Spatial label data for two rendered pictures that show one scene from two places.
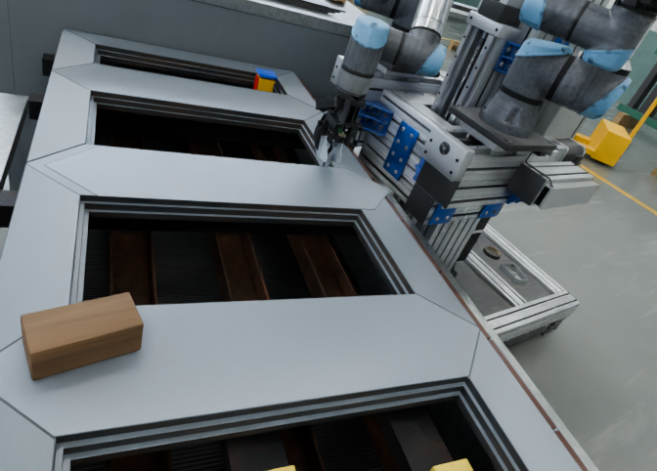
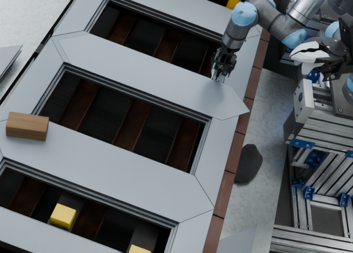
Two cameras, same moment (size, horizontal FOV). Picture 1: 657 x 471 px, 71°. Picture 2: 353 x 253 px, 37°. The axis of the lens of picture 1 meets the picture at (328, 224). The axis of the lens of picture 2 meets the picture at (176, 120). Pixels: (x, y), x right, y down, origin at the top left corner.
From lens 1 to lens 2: 1.09 m
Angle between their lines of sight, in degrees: 28
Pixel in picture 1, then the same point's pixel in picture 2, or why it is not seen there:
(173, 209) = (103, 81)
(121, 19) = not seen: outside the picture
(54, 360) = (13, 131)
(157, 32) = not seen: outside the picture
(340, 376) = (115, 189)
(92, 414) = (17, 155)
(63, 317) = (21, 117)
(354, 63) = (229, 29)
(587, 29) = not seen: hidden behind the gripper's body
